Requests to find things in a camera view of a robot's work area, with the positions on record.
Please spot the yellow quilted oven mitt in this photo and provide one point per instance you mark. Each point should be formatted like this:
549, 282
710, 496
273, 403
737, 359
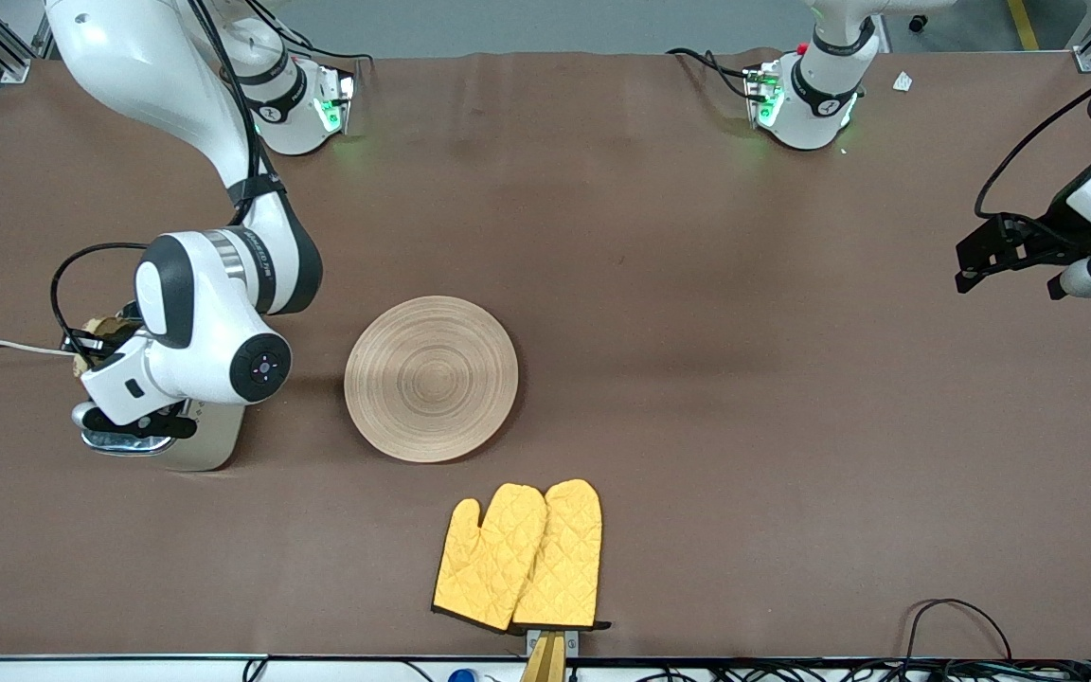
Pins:
479, 568
564, 559

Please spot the black caster wheel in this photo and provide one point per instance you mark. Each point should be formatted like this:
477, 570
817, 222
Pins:
919, 23

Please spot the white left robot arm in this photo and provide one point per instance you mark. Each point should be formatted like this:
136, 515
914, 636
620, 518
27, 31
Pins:
820, 104

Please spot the round wooden plate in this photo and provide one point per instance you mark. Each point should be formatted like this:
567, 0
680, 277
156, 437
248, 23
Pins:
432, 379

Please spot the small blue cap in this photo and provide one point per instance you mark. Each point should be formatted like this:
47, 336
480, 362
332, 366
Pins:
462, 676

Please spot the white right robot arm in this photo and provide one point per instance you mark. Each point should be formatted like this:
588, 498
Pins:
205, 313

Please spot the small white paper tag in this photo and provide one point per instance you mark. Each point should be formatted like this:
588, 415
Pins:
903, 81

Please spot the wooden stick pair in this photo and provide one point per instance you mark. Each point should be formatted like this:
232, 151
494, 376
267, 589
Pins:
545, 663

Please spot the chrome and beige toaster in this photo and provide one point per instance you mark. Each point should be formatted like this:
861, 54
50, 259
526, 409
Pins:
214, 445

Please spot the small metal bracket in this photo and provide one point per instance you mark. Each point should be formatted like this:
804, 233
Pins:
572, 639

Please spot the brown bread slice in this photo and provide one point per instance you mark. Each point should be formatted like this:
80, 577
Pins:
105, 329

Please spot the brown table cover mat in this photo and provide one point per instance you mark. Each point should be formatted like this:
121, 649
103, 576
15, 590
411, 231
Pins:
792, 426

